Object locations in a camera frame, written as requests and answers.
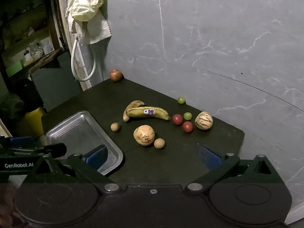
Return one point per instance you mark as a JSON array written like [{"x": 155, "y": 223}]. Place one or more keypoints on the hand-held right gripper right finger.
[{"x": 210, "y": 158}]

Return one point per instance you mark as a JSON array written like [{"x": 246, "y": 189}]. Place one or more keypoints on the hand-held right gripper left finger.
[{"x": 96, "y": 157}]

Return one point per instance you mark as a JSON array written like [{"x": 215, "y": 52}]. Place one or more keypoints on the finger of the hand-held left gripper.
[
  {"x": 21, "y": 140},
  {"x": 52, "y": 149}
]

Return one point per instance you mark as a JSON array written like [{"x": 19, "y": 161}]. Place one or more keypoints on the metal tray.
[{"x": 78, "y": 133}]

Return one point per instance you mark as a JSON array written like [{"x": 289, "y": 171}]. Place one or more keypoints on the brown longan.
[
  {"x": 159, "y": 143},
  {"x": 115, "y": 126}
]

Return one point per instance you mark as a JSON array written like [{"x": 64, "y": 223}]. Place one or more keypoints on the striped pepino melon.
[
  {"x": 144, "y": 135},
  {"x": 203, "y": 121}
]

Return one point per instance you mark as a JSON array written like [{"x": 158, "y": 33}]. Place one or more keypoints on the red cherry tomato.
[
  {"x": 187, "y": 126},
  {"x": 177, "y": 119}
]

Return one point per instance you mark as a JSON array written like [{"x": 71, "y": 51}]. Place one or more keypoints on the green grape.
[
  {"x": 187, "y": 116},
  {"x": 181, "y": 100}
]

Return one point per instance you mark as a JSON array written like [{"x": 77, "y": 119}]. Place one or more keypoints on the yellow stickered banana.
[{"x": 137, "y": 112}]

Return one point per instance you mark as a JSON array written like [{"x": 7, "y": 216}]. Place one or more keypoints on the spotted brown banana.
[{"x": 134, "y": 104}]

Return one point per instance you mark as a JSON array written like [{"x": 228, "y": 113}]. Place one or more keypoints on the person's left hand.
[{"x": 6, "y": 204}]

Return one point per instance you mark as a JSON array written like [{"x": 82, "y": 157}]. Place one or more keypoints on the yellow jerrycan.
[{"x": 34, "y": 121}]

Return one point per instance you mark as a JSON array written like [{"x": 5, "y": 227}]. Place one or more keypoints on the grey cabinet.
[{"x": 57, "y": 83}]

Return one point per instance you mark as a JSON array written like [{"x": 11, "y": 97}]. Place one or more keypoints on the green box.
[{"x": 14, "y": 69}]

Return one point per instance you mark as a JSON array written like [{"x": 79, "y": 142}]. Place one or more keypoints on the red apple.
[{"x": 115, "y": 75}]

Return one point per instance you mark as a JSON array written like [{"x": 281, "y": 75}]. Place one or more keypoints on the wooden board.
[{"x": 45, "y": 58}]

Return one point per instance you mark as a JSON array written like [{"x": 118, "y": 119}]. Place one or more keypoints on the small bottle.
[{"x": 28, "y": 55}]

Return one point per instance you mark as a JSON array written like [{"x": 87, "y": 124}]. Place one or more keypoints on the small white box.
[{"x": 48, "y": 48}]

